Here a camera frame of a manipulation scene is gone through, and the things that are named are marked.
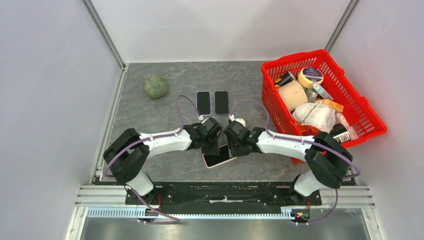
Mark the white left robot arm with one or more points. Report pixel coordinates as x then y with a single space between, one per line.
126 156

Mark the black smartphone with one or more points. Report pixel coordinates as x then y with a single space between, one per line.
222 102
220 159
203 102

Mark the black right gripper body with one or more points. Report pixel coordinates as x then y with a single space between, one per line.
235 149

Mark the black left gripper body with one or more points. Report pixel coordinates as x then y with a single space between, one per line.
211 146

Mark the teal white small packet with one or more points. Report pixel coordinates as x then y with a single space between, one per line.
321 91

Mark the pink phone case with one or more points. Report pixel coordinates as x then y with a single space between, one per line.
207 164

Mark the black mounting base plate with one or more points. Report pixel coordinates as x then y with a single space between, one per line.
237 197

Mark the white wrapped package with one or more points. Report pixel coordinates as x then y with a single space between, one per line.
319 116

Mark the orange small box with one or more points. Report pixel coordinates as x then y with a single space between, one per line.
336 106

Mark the lilac phone case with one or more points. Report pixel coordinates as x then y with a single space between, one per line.
197 112

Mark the green felt ball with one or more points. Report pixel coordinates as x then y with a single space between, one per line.
155 86

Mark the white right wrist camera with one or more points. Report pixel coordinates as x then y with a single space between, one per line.
232 118

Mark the red plastic basket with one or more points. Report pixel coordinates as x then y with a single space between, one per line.
357 110

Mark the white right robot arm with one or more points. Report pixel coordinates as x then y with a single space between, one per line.
327 159

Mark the yellow masking tape roll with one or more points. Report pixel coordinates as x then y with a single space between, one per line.
310 75

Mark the black yellow tool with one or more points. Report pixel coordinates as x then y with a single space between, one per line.
284 79

